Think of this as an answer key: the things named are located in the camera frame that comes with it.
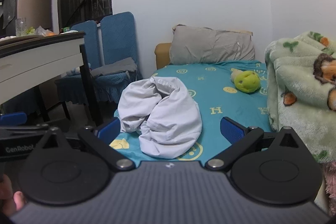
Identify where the grey pillow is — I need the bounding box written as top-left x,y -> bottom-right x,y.
169,25 -> 256,65

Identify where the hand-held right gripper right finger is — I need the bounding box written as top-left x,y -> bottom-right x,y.
205,116 -> 300,171

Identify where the green plush toy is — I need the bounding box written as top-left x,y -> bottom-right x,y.
230,68 -> 261,94

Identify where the blue covered chair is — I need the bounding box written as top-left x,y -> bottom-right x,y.
69,20 -> 102,75
55,12 -> 144,120

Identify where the pale blue soft toy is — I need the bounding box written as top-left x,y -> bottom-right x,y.
66,63 -> 91,76

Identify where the green printed fleece blanket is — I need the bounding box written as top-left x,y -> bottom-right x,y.
264,31 -> 336,164

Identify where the teal patterned bed sheet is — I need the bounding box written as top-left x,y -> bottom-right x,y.
109,60 -> 276,161

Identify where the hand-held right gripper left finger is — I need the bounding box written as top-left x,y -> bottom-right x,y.
39,117 -> 135,171

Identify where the pink fluffy cloth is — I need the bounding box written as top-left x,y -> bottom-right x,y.
314,161 -> 336,217

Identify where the tan cushion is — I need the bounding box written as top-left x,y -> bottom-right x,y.
154,43 -> 173,70

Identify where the clear drinking glass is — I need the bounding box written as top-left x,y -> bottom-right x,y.
15,17 -> 27,37

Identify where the grey cloth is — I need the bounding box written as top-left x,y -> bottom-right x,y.
91,57 -> 138,77

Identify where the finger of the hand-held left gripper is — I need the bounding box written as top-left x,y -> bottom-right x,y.
0,112 -> 50,135

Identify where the light grey garment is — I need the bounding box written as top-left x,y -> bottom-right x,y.
118,76 -> 203,159

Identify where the clear plastic bag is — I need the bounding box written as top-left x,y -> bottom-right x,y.
34,26 -> 56,37

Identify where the white table with dark top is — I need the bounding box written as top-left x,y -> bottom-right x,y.
0,31 -> 103,126

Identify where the person's left hand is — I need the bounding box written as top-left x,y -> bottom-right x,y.
0,174 -> 26,217

